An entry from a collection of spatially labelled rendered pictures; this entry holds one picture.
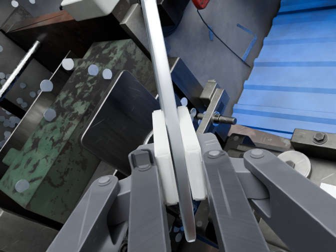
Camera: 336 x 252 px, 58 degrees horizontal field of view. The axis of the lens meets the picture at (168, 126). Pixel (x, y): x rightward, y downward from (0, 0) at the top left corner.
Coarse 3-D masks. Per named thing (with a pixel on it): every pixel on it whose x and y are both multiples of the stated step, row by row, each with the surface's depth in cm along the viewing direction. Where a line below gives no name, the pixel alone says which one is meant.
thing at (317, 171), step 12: (240, 144) 54; (240, 156) 48; (288, 156) 47; (300, 156) 46; (300, 168) 45; (312, 168) 45; (324, 168) 44; (312, 180) 44; (324, 180) 43; (264, 228) 44; (276, 240) 43
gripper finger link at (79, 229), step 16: (112, 176) 14; (96, 192) 13; (112, 192) 13; (80, 208) 12; (96, 208) 12; (64, 224) 11; (80, 224) 11; (96, 224) 11; (64, 240) 10; (80, 240) 10; (96, 240) 11; (112, 240) 13
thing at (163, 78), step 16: (144, 0) 19; (144, 16) 25; (160, 32) 18; (160, 48) 18; (160, 64) 18; (160, 80) 18; (160, 96) 18; (176, 112) 18; (176, 128) 18; (176, 144) 18; (176, 160) 19; (176, 176) 19; (192, 208) 21; (192, 224) 22; (192, 240) 27
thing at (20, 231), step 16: (0, 192) 73; (0, 208) 51; (16, 208) 62; (0, 224) 50; (16, 224) 52; (32, 224) 55; (48, 224) 63; (0, 240) 51; (16, 240) 53; (32, 240) 55; (48, 240) 57
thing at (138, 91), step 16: (112, 80) 47; (128, 80) 49; (112, 96) 47; (128, 96) 49; (144, 96) 51; (96, 112) 45; (112, 112) 47; (128, 112) 49; (144, 112) 52; (96, 128) 45; (112, 128) 47; (128, 128) 50; (144, 128) 52; (80, 144) 44; (96, 144) 46; (112, 144) 48; (128, 144) 50; (112, 160) 48; (128, 160) 51
